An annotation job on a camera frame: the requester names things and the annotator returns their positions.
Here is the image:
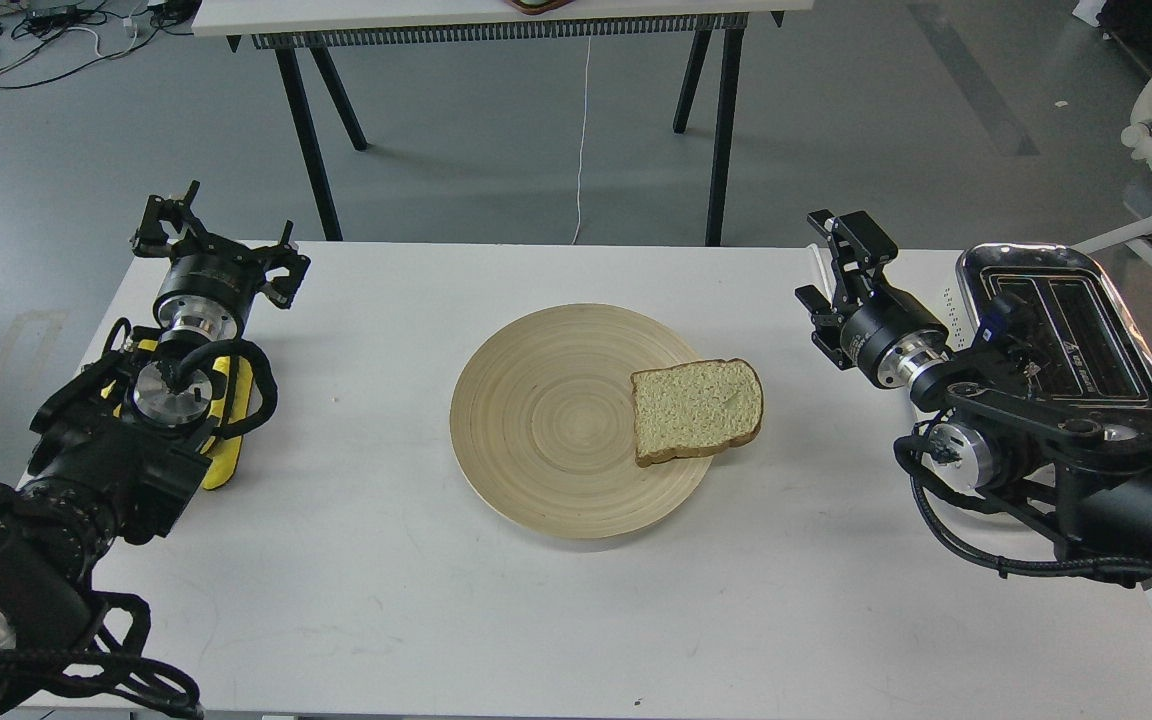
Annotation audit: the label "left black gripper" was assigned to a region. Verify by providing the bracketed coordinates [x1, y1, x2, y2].
[131, 179, 311, 343]

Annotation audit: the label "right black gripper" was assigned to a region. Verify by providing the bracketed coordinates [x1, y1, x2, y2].
[794, 209, 948, 389]

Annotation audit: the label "slice of bread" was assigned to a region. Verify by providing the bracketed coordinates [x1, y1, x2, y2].
[630, 357, 765, 468]

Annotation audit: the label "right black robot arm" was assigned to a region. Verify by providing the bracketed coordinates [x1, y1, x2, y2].
[795, 209, 1152, 588]

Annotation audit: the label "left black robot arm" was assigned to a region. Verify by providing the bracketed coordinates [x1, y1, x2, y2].
[0, 182, 310, 719]

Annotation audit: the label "white chrome toaster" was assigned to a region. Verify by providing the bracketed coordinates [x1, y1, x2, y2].
[940, 243, 1152, 420]

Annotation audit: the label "background white table black legs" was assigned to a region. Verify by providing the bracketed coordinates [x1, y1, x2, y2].
[191, 1, 812, 247]

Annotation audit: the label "round wooden plate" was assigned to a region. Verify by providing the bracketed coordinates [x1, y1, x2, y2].
[449, 304, 710, 541]

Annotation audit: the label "brown object on background table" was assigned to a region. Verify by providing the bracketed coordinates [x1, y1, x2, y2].
[507, 0, 573, 15]

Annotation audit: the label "floor cables and power strips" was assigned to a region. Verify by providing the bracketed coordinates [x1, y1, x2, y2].
[0, 0, 199, 101]

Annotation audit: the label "white hanging cable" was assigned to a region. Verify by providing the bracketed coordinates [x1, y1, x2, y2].
[573, 36, 593, 247]

